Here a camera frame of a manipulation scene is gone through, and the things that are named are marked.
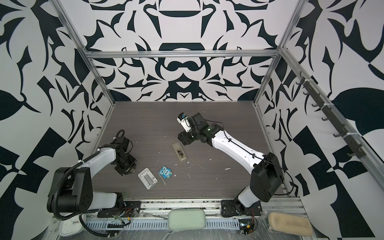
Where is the beige sponge pad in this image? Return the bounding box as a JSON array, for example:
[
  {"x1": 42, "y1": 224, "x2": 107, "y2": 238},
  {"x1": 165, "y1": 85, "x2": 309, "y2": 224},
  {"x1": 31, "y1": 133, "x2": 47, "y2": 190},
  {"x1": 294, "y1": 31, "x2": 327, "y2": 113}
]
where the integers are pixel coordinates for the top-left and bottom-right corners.
[{"x1": 268, "y1": 212, "x2": 314, "y2": 237}]

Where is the white square clock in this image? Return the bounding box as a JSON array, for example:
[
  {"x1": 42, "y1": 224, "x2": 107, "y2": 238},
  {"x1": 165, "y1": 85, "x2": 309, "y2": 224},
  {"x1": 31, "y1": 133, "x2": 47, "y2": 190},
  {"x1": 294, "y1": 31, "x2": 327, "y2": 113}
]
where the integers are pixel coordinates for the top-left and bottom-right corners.
[{"x1": 59, "y1": 220, "x2": 84, "y2": 237}]

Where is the small circuit board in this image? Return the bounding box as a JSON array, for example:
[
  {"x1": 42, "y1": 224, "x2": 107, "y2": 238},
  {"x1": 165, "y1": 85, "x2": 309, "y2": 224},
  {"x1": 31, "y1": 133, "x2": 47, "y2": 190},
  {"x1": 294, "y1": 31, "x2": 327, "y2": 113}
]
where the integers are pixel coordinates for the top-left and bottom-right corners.
[{"x1": 239, "y1": 218, "x2": 258, "y2": 235}]

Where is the white remote control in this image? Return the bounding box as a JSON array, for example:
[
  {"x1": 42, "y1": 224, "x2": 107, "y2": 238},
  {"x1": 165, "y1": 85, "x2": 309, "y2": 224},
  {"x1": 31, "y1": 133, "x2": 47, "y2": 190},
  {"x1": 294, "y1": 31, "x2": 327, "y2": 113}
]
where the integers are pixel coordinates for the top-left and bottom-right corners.
[{"x1": 172, "y1": 142, "x2": 187, "y2": 162}]

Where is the black corrugated cable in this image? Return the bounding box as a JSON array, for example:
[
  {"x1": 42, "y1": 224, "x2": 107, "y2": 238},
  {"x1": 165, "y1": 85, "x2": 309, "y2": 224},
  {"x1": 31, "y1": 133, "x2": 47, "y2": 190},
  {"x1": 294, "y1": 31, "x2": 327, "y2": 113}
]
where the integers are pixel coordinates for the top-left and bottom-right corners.
[{"x1": 50, "y1": 129, "x2": 127, "y2": 238}]

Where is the white phone stand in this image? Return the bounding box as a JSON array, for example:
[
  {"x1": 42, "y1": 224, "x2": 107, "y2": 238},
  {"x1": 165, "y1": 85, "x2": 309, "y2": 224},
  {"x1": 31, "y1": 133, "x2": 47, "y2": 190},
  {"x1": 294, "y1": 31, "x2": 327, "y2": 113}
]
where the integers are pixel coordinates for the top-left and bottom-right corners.
[{"x1": 138, "y1": 168, "x2": 158, "y2": 190}]

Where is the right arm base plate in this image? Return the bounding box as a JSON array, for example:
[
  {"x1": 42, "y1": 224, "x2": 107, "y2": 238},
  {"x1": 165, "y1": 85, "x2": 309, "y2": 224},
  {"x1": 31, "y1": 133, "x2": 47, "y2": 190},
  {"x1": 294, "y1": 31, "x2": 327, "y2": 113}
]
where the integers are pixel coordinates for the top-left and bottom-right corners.
[{"x1": 221, "y1": 200, "x2": 263, "y2": 218}]

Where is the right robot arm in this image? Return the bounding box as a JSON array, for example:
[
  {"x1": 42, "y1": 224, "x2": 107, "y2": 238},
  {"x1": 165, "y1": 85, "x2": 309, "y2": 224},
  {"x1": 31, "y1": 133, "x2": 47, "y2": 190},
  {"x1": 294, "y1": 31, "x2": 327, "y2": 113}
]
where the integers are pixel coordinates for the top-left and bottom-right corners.
[{"x1": 177, "y1": 113, "x2": 285, "y2": 215}]

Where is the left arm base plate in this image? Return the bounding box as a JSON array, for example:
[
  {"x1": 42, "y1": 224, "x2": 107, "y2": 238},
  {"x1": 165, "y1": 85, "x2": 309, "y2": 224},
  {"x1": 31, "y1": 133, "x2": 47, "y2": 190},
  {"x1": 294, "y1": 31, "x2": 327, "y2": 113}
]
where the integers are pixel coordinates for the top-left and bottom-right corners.
[{"x1": 97, "y1": 201, "x2": 142, "y2": 218}]

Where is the green sponge pad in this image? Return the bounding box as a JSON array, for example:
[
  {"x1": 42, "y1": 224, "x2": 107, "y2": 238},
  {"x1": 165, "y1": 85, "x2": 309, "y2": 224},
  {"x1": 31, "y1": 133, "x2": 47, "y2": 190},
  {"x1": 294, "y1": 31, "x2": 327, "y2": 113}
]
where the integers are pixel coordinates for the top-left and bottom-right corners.
[{"x1": 168, "y1": 209, "x2": 207, "y2": 232}]

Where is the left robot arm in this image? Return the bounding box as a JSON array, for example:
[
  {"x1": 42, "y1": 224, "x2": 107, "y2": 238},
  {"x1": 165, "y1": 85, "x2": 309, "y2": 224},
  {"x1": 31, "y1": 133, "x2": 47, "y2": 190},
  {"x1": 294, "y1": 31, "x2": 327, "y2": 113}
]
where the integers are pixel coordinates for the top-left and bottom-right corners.
[{"x1": 47, "y1": 136, "x2": 137, "y2": 220}]

